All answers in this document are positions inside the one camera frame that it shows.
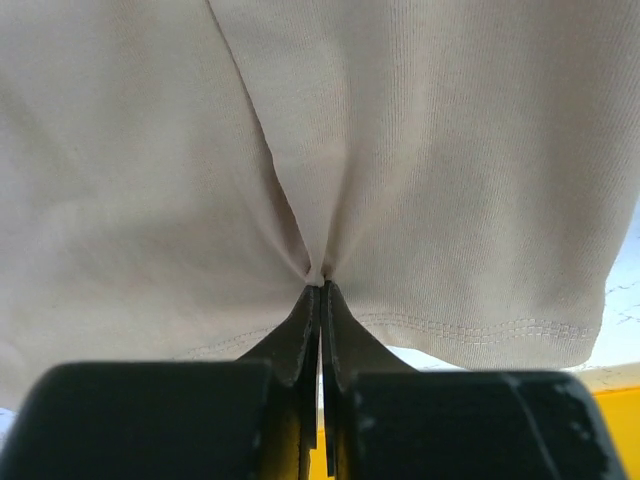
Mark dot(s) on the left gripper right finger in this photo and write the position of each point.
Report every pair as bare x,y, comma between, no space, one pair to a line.
347,345

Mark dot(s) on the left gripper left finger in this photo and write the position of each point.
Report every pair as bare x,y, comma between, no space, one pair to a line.
251,418

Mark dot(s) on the beige t-shirt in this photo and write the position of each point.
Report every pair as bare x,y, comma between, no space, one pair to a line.
174,173

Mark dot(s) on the yellow plastic bin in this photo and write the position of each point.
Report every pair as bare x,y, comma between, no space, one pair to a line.
615,415

